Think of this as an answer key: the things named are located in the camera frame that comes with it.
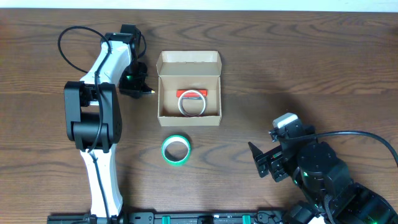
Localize white tape roll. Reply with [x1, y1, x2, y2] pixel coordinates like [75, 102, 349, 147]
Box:
[178, 97, 207, 117]

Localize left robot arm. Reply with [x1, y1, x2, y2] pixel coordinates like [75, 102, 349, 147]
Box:
[64, 31, 155, 223]

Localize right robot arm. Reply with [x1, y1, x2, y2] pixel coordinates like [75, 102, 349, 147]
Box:
[248, 121, 397, 223]

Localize open cardboard box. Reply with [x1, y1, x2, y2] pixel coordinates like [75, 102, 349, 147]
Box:
[156, 51, 222, 126]

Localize green tape roll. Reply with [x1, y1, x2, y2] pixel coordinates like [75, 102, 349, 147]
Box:
[161, 135, 191, 167]

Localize right black cable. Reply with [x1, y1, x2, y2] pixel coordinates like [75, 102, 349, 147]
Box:
[276, 130, 398, 166]

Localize black cable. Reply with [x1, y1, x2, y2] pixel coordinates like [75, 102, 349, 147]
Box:
[276, 130, 398, 166]
[57, 26, 147, 224]

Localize left black cable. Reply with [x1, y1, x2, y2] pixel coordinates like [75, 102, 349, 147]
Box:
[57, 26, 147, 224]

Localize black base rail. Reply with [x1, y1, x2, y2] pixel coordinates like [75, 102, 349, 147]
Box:
[47, 210, 294, 224]

